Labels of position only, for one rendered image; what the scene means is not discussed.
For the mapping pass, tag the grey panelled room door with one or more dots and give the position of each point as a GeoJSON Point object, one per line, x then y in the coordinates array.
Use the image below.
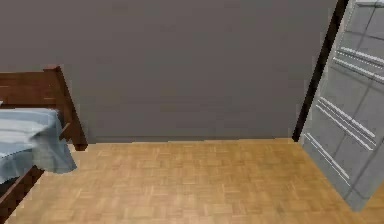
{"type": "Point", "coordinates": [346, 110]}

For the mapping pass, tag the light blue bed sheet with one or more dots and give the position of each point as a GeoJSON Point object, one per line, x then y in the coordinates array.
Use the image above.
{"type": "Point", "coordinates": [26, 136]}

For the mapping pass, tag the brown wooden bed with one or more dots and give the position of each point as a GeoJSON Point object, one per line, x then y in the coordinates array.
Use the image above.
{"type": "Point", "coordinates": [40, 88]}

